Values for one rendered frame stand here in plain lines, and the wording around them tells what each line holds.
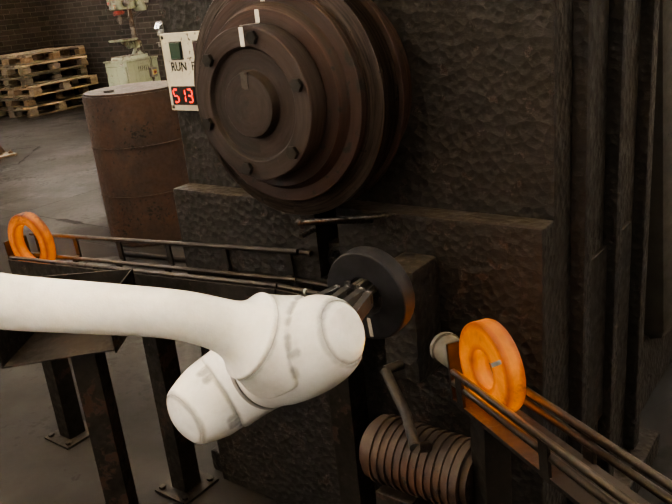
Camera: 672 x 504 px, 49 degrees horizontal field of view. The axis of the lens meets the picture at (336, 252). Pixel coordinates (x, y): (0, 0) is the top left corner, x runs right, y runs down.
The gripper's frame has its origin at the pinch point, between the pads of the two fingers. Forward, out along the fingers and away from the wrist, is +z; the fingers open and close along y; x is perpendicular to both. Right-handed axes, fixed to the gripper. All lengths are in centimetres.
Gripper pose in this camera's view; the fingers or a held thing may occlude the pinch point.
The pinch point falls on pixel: (368, 284)
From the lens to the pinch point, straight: 120.3
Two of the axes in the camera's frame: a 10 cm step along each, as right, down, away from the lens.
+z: 5.8, -3.7, 7.2
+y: 8.0, 1.3, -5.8
